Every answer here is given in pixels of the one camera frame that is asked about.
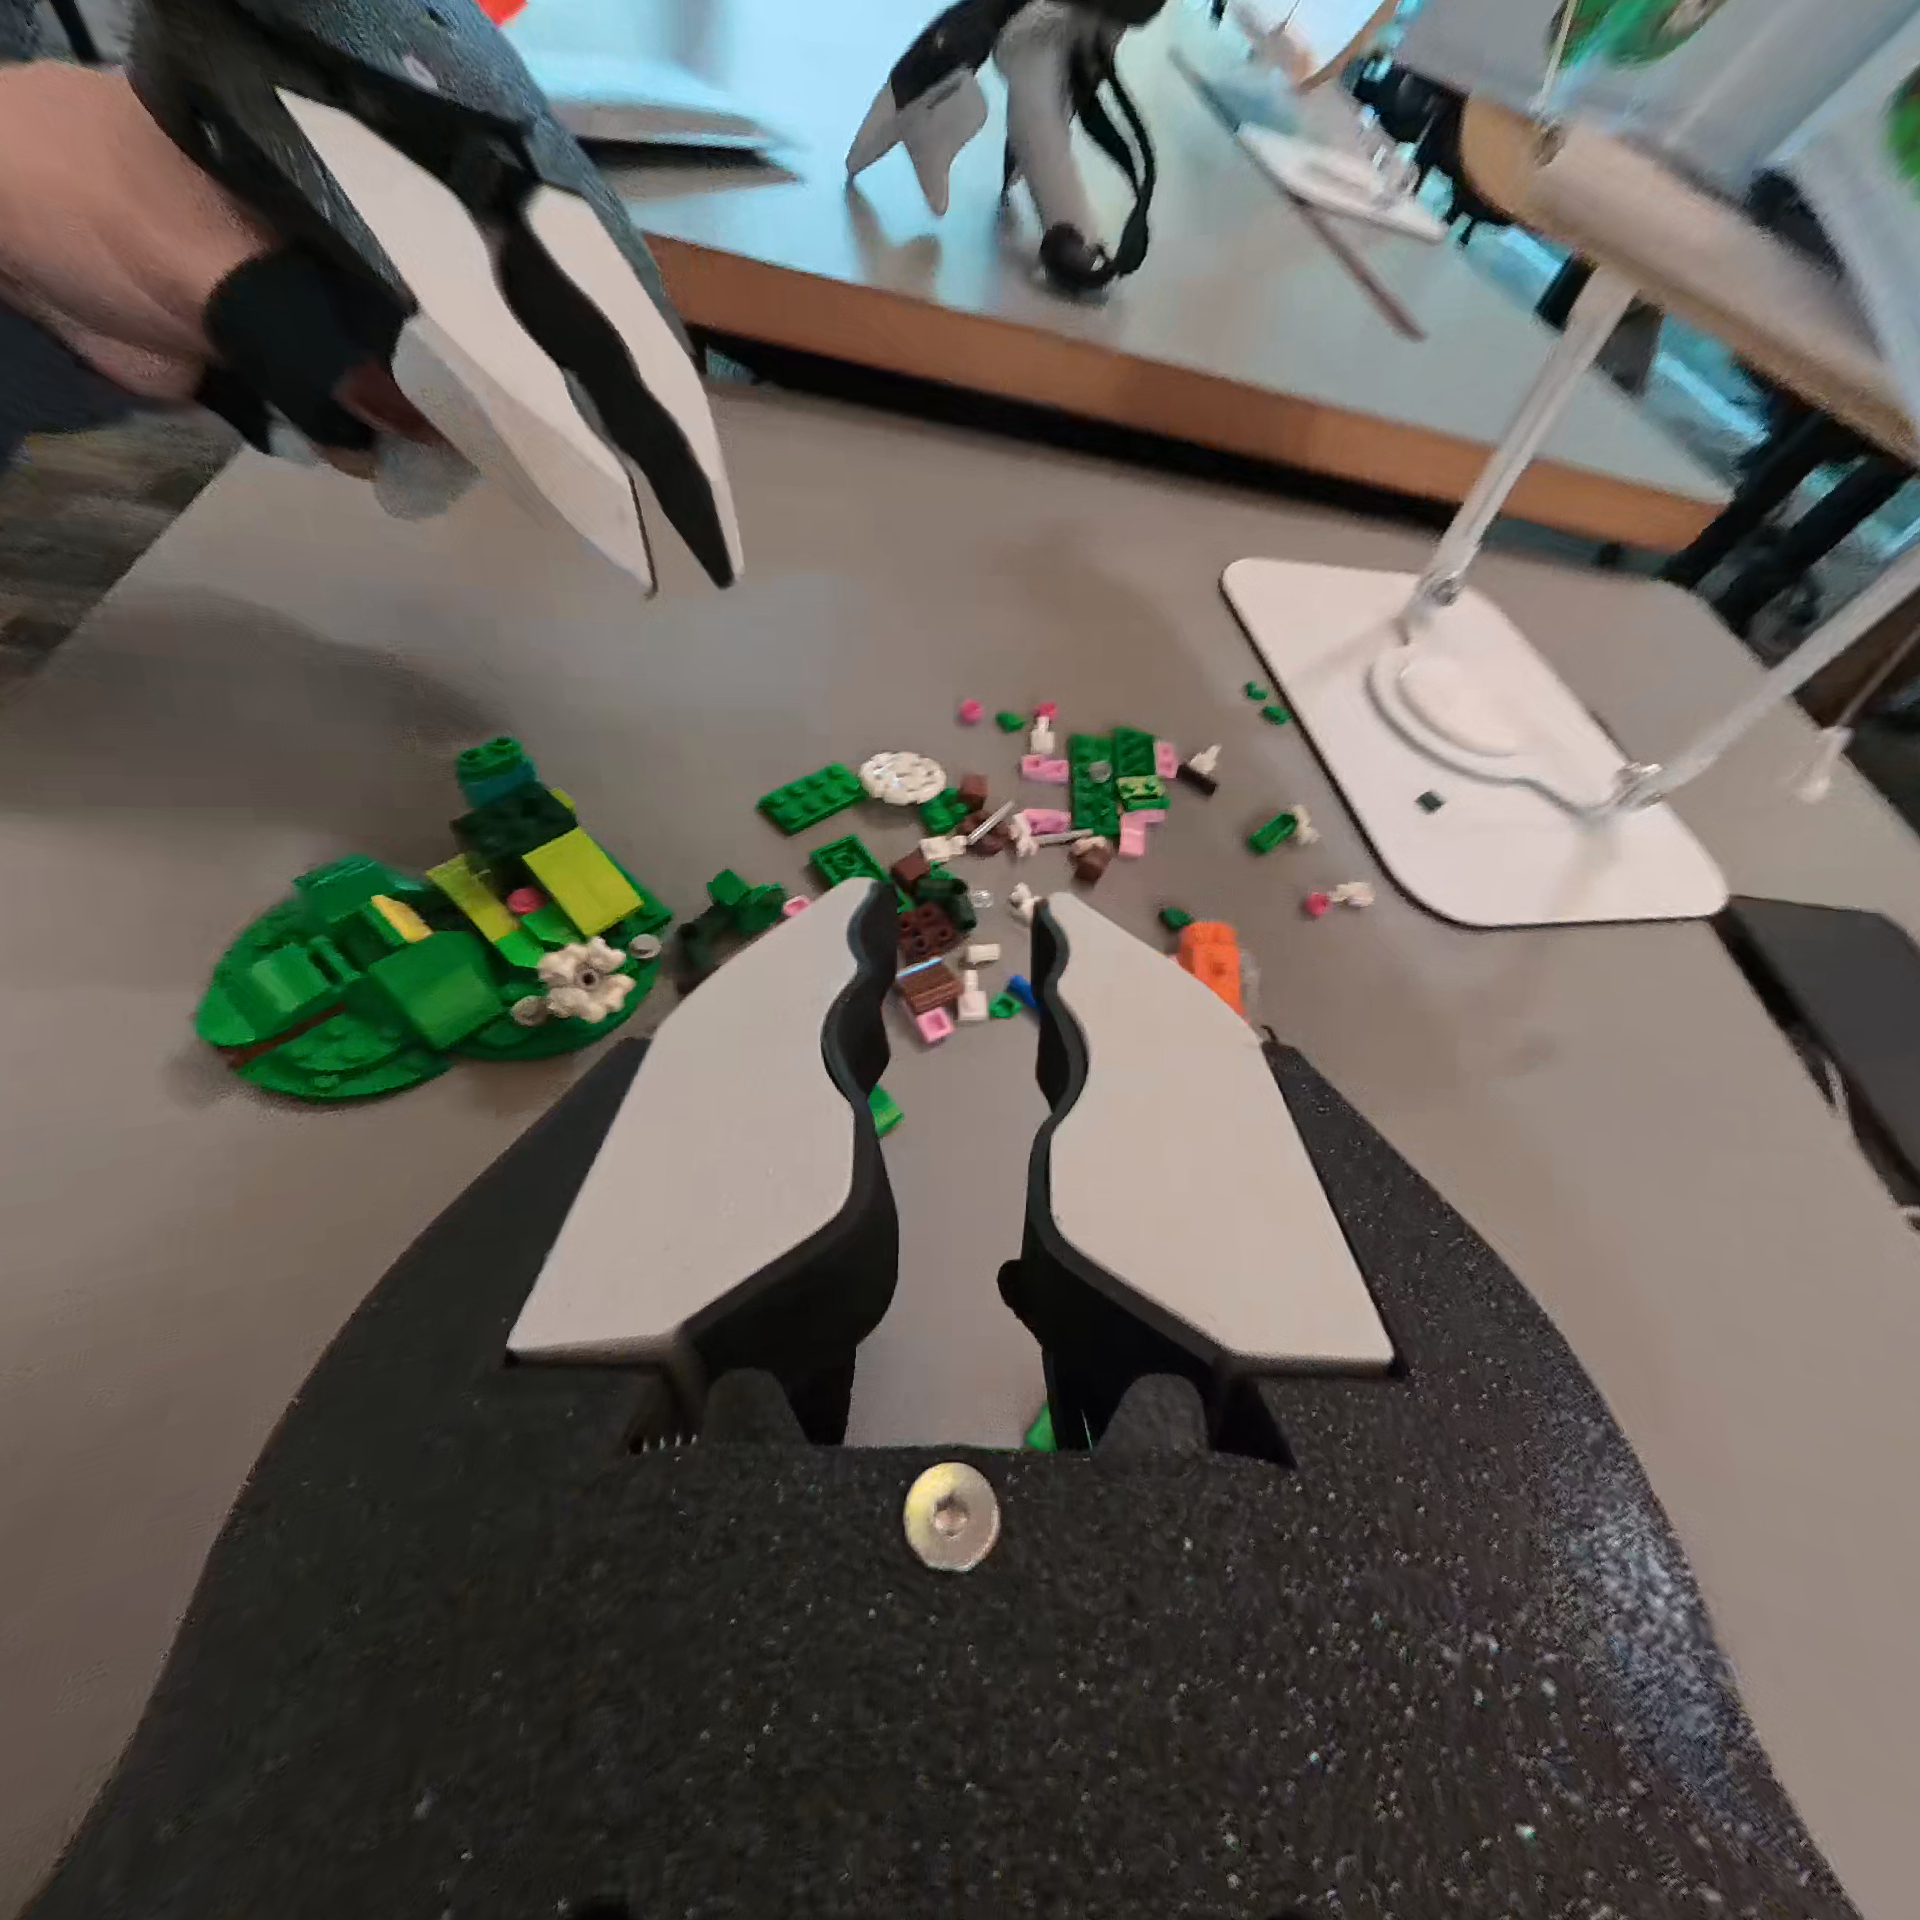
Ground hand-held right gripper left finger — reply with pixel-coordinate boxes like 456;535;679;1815
503;876;906;1447

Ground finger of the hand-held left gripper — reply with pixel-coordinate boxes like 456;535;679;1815
274;86;661;601
509;182;748;591

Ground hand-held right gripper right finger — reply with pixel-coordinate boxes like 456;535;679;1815
995;890;1400;1455

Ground white lego flower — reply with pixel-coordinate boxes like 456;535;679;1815
531;937;640;1031

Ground green lego model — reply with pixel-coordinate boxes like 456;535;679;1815
192;734;678;1104

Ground pile of lego pieces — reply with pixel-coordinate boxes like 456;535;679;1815
671;686;1379;1141

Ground person's left hand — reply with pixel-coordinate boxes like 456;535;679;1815
0;61;297;400

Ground idle hand-held gripper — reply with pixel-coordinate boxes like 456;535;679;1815
844;0;1163;298

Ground white book stand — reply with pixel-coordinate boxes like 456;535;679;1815
1222;90;1920;931

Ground black table panel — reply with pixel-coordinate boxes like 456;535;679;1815
1710;894;1920;1188

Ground small white stand base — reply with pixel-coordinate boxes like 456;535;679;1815
1232;112;1450;250

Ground black table legs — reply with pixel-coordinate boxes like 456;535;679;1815
1656;397;1920;633

